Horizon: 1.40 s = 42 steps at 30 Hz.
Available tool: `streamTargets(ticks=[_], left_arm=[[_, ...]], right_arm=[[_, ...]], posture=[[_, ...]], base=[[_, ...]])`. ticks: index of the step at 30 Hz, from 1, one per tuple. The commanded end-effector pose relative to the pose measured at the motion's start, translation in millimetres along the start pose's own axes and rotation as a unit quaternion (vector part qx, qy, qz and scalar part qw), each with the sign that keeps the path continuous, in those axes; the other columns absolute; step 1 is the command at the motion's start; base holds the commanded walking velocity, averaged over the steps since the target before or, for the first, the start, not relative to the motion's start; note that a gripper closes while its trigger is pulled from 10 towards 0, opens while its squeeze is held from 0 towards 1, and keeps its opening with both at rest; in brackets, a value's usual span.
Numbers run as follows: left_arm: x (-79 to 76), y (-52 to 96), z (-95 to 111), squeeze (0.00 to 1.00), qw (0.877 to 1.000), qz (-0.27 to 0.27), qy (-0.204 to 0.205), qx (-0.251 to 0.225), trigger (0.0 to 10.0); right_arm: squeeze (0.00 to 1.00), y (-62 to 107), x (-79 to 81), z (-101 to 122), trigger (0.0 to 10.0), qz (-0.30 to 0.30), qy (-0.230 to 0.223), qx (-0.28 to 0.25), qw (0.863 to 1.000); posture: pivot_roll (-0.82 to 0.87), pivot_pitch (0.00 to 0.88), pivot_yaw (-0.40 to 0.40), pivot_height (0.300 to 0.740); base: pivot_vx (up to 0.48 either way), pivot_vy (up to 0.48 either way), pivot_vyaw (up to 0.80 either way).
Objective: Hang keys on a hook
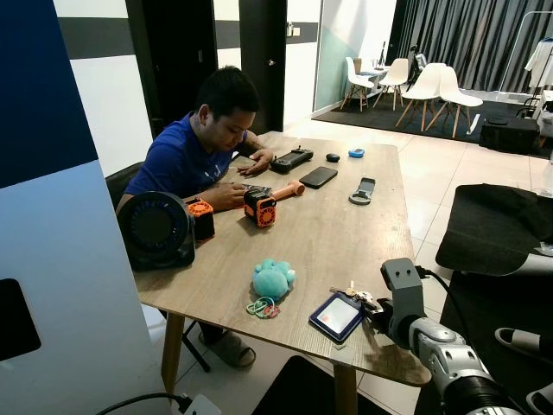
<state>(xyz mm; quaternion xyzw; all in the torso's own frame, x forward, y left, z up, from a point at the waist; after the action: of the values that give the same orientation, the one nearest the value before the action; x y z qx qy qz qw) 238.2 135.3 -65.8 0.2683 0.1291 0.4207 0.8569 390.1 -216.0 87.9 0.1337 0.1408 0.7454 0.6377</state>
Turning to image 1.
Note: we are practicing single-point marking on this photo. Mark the black office chair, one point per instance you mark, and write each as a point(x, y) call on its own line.
point(121, 181)

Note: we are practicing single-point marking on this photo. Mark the black rug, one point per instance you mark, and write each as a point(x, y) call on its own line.
point(389, 117)

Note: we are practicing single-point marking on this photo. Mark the teal plush toy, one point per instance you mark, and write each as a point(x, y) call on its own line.
point(272, 280)

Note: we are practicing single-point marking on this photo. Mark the small white wall switch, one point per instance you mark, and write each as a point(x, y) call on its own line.
point(294, 30)

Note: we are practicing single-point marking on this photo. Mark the metal key bunch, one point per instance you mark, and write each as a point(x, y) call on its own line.
point(356, 296)

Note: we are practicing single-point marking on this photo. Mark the white shell chair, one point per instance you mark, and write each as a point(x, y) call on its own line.
point(423, 86)
point(454, 93)
point(354, 76)
point(397, 73)

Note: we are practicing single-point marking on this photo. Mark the blue round tape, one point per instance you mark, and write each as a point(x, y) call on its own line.
point(356, 152)

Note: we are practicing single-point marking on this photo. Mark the orange black cube device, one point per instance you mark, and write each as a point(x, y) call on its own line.
point(259, 207)

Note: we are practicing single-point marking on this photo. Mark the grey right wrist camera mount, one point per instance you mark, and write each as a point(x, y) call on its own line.
point(403, 281)

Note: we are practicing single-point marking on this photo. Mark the black round fan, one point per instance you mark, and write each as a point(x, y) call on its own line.
point(155, 229)

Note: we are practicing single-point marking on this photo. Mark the blue card holder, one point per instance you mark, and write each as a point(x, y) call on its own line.
point(335, 318)

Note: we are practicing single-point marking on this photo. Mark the white power strip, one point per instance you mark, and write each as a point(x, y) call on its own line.
point(200, 406)

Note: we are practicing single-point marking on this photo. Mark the man in blue shirt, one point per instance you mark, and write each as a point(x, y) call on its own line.
point(181, 160)

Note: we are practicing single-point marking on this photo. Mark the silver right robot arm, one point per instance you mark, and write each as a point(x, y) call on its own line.
point(454, 367)

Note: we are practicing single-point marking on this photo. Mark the black smartphone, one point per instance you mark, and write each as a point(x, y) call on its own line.
point(318, 177)

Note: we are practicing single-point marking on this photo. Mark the white hanging shirt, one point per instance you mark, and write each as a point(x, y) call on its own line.
point(541, 65)

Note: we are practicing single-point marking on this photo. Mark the wooden table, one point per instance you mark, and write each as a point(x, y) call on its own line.
point(337, 233)

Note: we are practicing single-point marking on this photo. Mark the black handheld controller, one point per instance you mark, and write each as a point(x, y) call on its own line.
point(291, 161)

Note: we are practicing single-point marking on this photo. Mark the orange black small box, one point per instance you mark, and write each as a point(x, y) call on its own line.
point(202, 218)

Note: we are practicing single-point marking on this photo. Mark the narrow black door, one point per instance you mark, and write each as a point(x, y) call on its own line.
point(263, 60)

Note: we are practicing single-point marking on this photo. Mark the black fabric chair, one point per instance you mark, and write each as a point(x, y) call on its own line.
point(492, 229)

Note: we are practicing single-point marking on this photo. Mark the white clothes rack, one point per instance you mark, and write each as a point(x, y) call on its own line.
point(511, 47)

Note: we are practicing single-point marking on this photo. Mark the wide black door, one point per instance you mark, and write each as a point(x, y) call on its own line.
point(177, 52)

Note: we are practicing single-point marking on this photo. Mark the dark grey curtain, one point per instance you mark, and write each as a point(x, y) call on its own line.
point(467, 35)

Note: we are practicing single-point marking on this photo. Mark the small black round object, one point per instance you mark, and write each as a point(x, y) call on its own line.
point(333, 157)

